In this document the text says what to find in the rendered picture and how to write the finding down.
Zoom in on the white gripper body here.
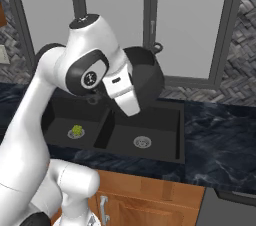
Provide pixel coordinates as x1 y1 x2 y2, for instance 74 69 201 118
110 89 142 118

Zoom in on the black pot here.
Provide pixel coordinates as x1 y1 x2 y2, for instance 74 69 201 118
122 41 166 111

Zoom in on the black double sink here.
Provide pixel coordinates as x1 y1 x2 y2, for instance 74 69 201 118
41 87 186 165

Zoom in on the silver sink drain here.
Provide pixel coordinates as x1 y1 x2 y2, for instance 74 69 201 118
67 126 86 140
133 135 153 150

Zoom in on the green broccoli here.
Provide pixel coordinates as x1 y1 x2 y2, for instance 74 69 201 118
71 124 84 136

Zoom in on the grey window latch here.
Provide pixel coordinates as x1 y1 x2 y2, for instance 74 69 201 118
150 19 157 39

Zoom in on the wooden cabinet door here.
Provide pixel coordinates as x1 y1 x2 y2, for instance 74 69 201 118
89 169 206 226

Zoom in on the grey dishwasher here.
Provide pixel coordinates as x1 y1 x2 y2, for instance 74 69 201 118
195 186 256 226

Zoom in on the grey window frame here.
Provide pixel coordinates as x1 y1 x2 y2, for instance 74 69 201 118
2 0 250 90

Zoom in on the silver cabinet handle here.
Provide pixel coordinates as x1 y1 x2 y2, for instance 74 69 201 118
99 195 111 225

